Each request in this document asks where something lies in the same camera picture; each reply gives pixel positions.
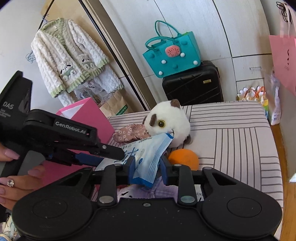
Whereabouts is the purple plush toy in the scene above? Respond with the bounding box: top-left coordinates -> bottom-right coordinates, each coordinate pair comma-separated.
117,177 -> 178,201

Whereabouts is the brown paper bag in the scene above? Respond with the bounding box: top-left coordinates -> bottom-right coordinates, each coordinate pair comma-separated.
94,91 -> 133,118

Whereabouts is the white green fleece cardigan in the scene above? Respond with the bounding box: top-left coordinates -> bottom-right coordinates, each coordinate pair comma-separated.
31,18 -> 124,106

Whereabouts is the black clothes rack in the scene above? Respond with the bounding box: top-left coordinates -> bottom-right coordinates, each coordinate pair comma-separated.
41,1 -> 155,111

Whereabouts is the white brown plush cat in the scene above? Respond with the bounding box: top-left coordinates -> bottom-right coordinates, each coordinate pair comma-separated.
143,99 -> 192,148

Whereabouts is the colourful drink bottle pack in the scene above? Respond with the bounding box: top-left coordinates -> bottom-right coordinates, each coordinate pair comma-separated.
236,86 -> 269,118

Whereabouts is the grey three-door wardrobe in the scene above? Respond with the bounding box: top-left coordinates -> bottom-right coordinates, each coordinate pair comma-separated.
80,1 -> 273,108

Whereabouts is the teal felt tote bag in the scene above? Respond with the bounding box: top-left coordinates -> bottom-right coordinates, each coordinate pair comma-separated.
143,20 -> 201,78

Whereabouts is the pink paper bag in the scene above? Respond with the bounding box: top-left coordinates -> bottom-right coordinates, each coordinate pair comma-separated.
269,3 -> 295,94

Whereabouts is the white plastic bag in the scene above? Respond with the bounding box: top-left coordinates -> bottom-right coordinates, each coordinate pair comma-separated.
264,69 -> 281,126

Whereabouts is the striped table cloth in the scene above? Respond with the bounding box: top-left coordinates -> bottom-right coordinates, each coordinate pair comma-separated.
91,101 -> 284,204

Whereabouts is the blue white wipes pack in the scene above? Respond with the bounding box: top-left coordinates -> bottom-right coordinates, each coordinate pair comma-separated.
95,133 -> 174,188

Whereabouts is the pink storage box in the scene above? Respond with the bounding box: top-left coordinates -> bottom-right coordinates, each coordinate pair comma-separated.
42,98 -> 114,185

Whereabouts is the person's left hand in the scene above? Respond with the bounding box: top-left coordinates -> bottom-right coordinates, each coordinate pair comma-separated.
0,143 -> 46,211

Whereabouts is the black suitcase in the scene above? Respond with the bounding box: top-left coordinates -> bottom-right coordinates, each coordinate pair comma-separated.
162,61 -> 224,106

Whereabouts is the orange plush ball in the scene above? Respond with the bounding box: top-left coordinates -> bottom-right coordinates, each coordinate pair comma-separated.
168,149 -> 199,171

